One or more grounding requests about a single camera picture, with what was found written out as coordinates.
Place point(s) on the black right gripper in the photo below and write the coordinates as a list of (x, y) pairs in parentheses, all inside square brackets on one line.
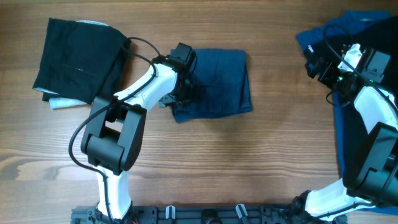
[(330, 67)]

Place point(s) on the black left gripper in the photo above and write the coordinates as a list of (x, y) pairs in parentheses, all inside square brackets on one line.
[(191, 96)]

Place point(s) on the black mesh shirt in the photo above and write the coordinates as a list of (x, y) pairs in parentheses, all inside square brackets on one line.
[(378, 34)]

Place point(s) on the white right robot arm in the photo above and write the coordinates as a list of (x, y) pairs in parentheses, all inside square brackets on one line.
[(370, 176)]

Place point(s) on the navy blue denim shorts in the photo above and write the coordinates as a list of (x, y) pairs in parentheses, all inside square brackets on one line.
[(221, 76)]

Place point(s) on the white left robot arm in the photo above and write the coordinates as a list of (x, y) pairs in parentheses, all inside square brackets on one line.
[(114, 130)]

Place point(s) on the blue polo shirt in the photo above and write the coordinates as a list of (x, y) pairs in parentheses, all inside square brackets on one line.
[(355, 57)]

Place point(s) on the folded light blue garment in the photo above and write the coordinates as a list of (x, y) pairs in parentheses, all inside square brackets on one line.
[(59, 103)]

